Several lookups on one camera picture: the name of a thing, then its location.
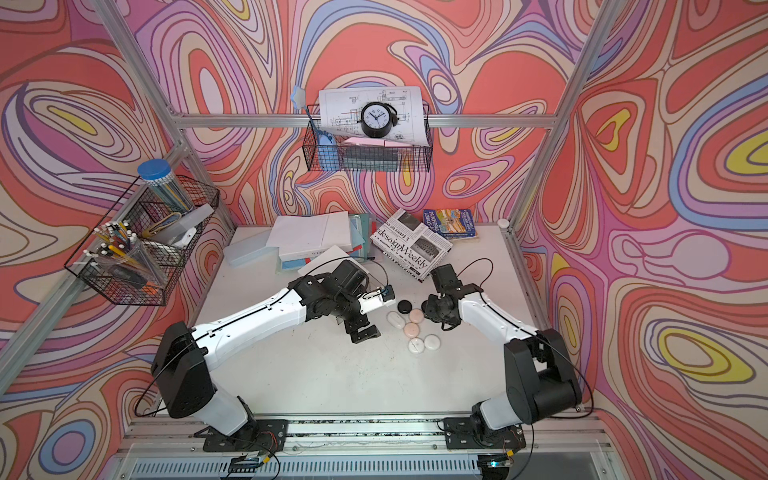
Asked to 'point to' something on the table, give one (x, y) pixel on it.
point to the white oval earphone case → (395, 320)
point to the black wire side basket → (167, 235)
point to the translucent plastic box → (248, 248)
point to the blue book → (454, 223)
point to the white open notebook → (304, 236)
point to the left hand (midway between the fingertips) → (375, 316)
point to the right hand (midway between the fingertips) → (437, 319)
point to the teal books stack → (361, 241)
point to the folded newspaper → (411, 244)
